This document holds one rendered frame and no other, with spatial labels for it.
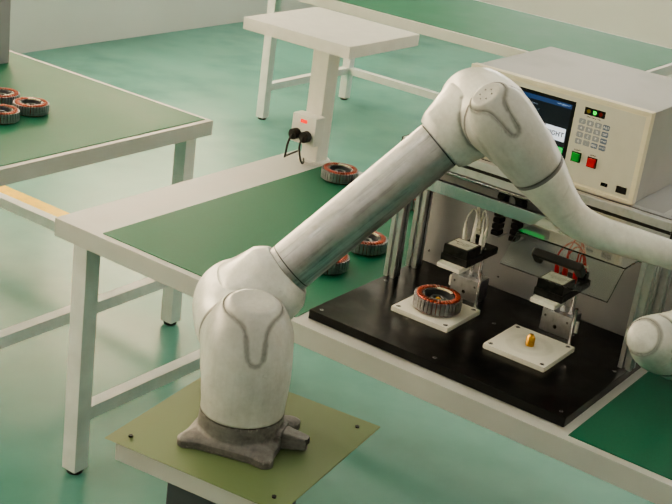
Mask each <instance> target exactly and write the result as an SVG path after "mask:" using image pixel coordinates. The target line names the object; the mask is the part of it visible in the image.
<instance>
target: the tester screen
mask: <svg viewBox="0 0 672 504"><path fill-rule="evenodd" d="M523 92H524V94H525V95H526V96H527V97H528V98H529V100H530V101H531V102H532V104H533V105H534V107H535V109H536V110H537V112H538V114H539V115H540V117H541V119H542V120H543V122H544V123H546V124H550V125H553V126H556V127H560V128H563V129H566V133H565V138H564V143H563V142H560V141H557V140H555V143H556V145H557V146H558V147H561V148H563V150H564V145H565V140H566V135H567V130H568V125H569V120H570V115H571V110H572V105H571V104H567V103H564V102H560V101H557V100H553V99H549V98H546V97H542V96H539V95H535V94H532V93H528V92H525V91H523ZM563 150H562V155H563Z"/></svg>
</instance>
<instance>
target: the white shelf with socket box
mask: <svg viewBox="0 0 672 504"><path fill-rule="evenodd" d="M243 29H246V30H249V31H253V32H256V33H259V34H263V35H266V36H270V37H273V38H277V39H280V40H283V41H287V42H290V43H294V44H297V45H300V46H304V47H307V48H311V49H314V52H313V60H312V68H311V77H310V85H309V93H308V101H307V109H306V111H304V110H300V111H296V112H294V113H293V121H292V129H290V130H289V132H288V135H289V138H288V141H287V144H286V148H285V153H284V156H283V157H284V158H285V157H287V156H289V155H291V154H293V153H296V152H298V154H299V155H298V161H299V162H300V163H301V164H307V165H312V166H322V165H324V164H326V163H330V159H329V158H328V157H327V154H328V147H329V139H330V131H331V124H332V116H333V108H334V101H335V93H336V85H337V78H338V70H339V62H340V57H341V58H345V59H354V58H359V57H364V56H369V55H374V54H379V53H384V52H389V51H394V50H399V49H404V48H409V47H414V46H418V42H419V36H420V34H417V33H414V32H410V31H406V30H403V29H399V28H395V27H391V26H388V25H384V24H380V23H377V22H373V21H369V20H366V19H362V18H358V17H354V16H351V15H347V14H343V13H340V12H336V11H332V10H329V9H325V8H321V7H312V8H304V9H297V10H290V11H283V12H275V13H268V14H261V15H254V16H246V17H244V23H243ZM290 140H292V141H295V142H298V143H299V146H298V150H296V151H293V152H291V153H288V154H287V149H288V144H289V141H290ZM301 144H302V150H301V153H300V147H301Z"/></svg>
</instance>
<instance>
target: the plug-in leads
mask: <svg viewBox="0 0 672 504"><path fill-rule="evenodd" d="M473 210H475V211H476V217H475V223H474V226H473V229H472V236H471V239H470V242H473V243H475V244H476V242H477V243H479V244H478V245H481V251H480V252H482V251H483V250H482V249H483V248H485V243H486V239H487V235H488V229H489V218H488V214H487V211H486V210H484V211H483V213H482V217H481V213H480V207H477V210H476V209H475V208H473V209H472V210H471V211H470V212H469V214H468V216H467V218H466V220H465V223H464V228H463V236H462V239H464V240H467V223H466V222H467V219H468V217H469V215H470V214H471V212H472V211H473ZM478 210H479V213H478ZM484 212H485V213H486V216H487V228H486V230H485V232H484V225H485V216H483V215H484ZM483 218H484V221H483V227H482V228H481V224H482V220H483ZM477 224H478V227H477Z"/></svg>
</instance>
